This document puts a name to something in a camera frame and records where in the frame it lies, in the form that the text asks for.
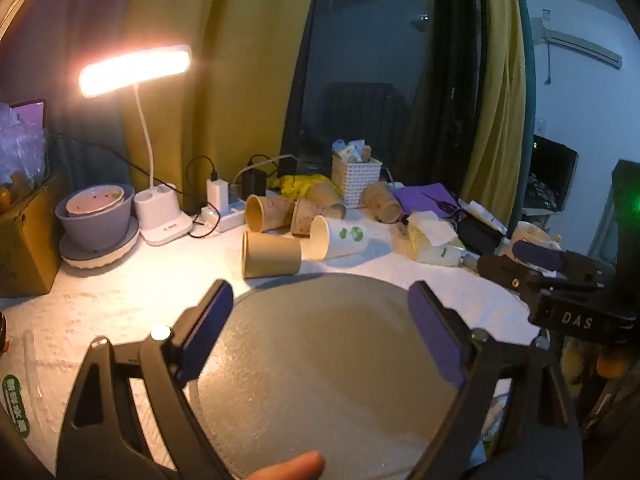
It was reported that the purple cloth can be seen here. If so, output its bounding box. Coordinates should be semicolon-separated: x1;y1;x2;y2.
390;183;463;215

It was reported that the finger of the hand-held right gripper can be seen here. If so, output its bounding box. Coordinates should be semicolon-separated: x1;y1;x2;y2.
511;239;610;287
461;253;557;307

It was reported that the cardboard box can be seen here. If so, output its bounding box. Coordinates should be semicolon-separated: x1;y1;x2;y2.
0;172;68;298

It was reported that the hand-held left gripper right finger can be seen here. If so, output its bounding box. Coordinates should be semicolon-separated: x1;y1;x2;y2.
406;281;585;480

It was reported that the yellow crumpled cloth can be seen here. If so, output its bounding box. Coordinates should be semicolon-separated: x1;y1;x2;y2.
272;173;333;200

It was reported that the white woven plastic basket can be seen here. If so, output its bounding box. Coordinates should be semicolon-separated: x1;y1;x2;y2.
331;154;383;209

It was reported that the pink inner bowl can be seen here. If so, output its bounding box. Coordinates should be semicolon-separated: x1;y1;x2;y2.
65;185;126;217

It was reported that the tissue pack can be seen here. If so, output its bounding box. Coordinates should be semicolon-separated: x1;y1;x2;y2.
406;211;468;267

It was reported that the plain brown paper cup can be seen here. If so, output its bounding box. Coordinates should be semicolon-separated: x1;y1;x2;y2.
241;230;302;280

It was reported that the patterned brown paper cup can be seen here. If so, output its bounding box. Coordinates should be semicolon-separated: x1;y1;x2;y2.
306;181;347;209
361;182;403;224
290;198;347;237
244;194;297;233

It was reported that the person's left hand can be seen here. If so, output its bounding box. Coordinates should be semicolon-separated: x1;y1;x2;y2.
234;451;327;480

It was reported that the black monitor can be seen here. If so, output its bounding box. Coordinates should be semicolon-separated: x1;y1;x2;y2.
524;135;579;212

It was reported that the purple plastic bag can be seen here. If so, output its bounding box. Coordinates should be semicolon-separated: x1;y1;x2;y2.
0;100;50;186

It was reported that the yellow curtain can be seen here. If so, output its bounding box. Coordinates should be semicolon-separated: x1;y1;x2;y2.
121;0;322;211
459;0;537;228

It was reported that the white desk lamp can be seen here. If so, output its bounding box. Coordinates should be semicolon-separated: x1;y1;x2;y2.
77;44;194;247

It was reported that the grey round foam mat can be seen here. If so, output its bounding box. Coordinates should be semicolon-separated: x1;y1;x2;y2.
187;274;532;480

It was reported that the white air conditioner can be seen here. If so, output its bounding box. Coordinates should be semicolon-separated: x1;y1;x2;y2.
530;7;624;72

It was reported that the black power adapter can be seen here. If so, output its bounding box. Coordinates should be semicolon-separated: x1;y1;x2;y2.
242;170;268;196

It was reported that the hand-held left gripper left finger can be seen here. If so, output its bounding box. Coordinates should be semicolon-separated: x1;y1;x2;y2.
55;279;236;480

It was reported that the green label bottle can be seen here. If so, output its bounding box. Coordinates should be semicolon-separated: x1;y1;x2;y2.
0;372;32;453

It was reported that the white green-print paper cup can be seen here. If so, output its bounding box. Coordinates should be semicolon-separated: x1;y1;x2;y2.
309;215;370;261

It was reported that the white charger plug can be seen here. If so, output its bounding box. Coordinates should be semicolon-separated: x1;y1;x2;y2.
206;178;230;211

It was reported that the black cable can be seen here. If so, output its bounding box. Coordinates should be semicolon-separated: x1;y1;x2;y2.
47;132;221;238

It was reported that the white power strip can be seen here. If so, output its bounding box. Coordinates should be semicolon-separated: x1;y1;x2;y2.
192;200;248;233

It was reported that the black device with green light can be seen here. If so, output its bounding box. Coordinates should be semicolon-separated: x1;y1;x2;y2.
585;159;640;273

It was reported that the white ceramic mug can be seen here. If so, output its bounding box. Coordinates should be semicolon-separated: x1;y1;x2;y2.
509;220;563;261

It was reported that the black pouch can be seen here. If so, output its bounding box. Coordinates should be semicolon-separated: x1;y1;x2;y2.
457;215;511;257

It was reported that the white round plate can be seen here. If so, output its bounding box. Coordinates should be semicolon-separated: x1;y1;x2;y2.
60;216;140;268

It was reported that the grey bowl stack on plate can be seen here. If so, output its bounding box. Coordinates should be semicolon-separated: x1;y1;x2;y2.
55;183;136;252

